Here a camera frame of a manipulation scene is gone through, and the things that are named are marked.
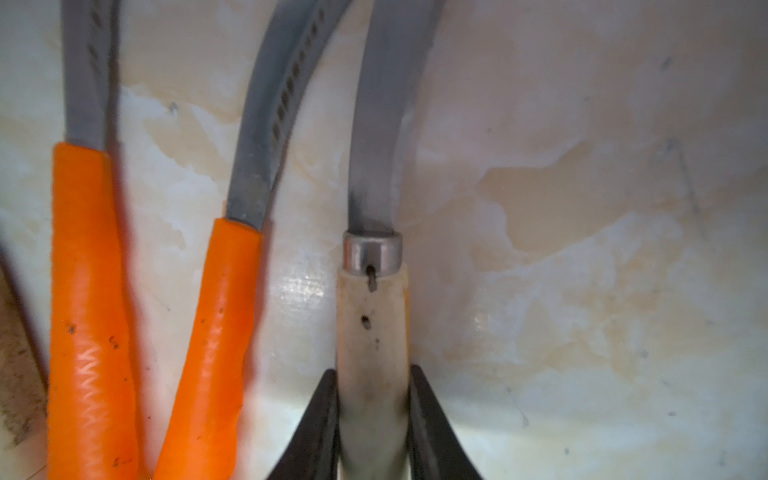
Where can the orange handle sickle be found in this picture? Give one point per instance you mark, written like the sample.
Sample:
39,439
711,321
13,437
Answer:
201,440
92,430

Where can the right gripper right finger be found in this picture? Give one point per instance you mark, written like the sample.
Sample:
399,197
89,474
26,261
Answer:
433,447

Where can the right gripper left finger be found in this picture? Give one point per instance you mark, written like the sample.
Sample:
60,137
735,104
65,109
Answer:
313,451

